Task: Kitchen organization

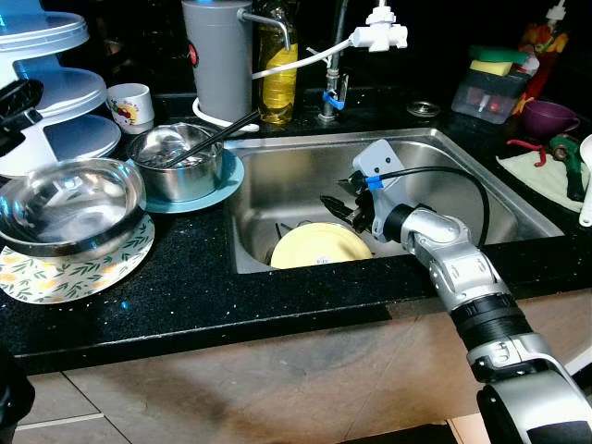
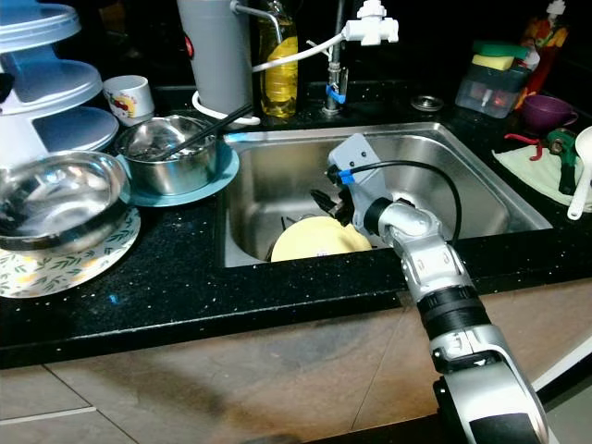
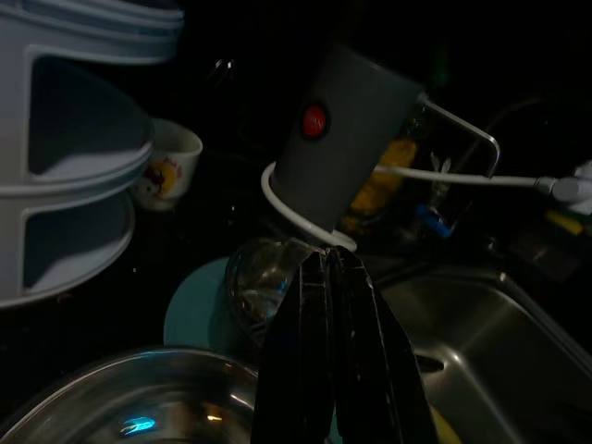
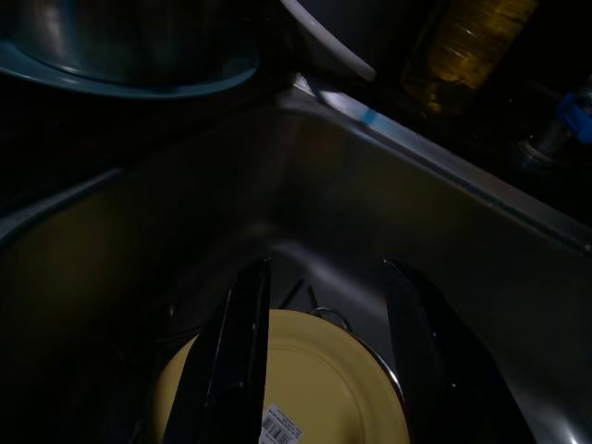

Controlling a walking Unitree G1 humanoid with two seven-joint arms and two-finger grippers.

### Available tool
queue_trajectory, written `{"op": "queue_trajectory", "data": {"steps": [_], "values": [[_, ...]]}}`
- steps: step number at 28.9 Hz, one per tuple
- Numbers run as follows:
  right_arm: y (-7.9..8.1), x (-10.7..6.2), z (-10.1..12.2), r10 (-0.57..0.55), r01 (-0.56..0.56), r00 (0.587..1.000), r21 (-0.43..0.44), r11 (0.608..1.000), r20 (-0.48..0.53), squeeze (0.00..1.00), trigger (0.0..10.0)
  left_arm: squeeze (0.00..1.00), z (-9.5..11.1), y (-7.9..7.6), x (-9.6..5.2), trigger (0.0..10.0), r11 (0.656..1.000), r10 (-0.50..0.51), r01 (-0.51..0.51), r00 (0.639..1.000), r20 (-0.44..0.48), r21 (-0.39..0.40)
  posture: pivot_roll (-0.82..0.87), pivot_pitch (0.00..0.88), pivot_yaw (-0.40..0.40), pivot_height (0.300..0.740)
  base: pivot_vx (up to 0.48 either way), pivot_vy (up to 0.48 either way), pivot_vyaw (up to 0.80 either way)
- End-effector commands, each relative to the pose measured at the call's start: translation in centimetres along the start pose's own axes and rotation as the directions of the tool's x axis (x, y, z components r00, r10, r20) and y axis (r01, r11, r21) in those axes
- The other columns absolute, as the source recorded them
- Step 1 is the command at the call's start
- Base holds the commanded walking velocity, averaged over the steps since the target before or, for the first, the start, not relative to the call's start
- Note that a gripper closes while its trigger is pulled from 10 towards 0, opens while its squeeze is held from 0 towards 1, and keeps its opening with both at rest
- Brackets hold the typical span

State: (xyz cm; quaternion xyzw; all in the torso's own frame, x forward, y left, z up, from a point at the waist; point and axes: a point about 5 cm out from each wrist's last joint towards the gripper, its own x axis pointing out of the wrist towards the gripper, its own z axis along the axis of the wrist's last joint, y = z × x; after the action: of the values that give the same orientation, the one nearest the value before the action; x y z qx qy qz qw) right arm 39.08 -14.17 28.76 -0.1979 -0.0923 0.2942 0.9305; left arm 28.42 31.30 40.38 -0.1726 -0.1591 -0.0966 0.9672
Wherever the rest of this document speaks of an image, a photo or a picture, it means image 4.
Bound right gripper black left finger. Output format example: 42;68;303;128
161;256;272;444

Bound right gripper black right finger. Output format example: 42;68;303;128
382;258;533;444

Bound stainless steel pot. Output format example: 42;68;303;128
0;0;260;87

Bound yellow round plate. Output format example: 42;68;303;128
152;308;412;444

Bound stainless steel sink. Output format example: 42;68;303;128
0;87;592;444

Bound metal sink faucet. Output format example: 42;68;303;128
517;82;592;163

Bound light blue round plate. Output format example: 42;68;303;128
0;55;260;101

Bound blue tape wrap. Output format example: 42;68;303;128
557;90;592;133

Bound yellow cooking oil bottle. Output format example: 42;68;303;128
400;0;540;117

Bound grey kettle with white base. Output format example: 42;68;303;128
279;0;417;82

